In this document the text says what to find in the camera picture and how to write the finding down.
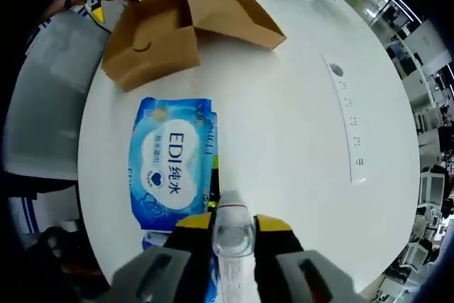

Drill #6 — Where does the blue wet wipes pack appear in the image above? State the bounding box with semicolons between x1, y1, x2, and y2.
126;96;219;231

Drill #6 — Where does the person's white striped shirt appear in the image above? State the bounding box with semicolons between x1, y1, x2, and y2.
10;192;81;235

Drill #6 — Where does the white table cable strip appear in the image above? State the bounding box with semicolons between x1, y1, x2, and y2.
321;53;368;184

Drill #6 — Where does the brown cardboard shoe box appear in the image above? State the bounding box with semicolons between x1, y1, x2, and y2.
101;0;287;93

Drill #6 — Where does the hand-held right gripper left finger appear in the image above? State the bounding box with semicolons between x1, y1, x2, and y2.
111;212;217;303

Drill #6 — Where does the white square pillar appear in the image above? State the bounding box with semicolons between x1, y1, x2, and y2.
404;18;451;73

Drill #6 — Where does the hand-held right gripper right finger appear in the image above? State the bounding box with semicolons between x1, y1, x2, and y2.
253;214;359;303

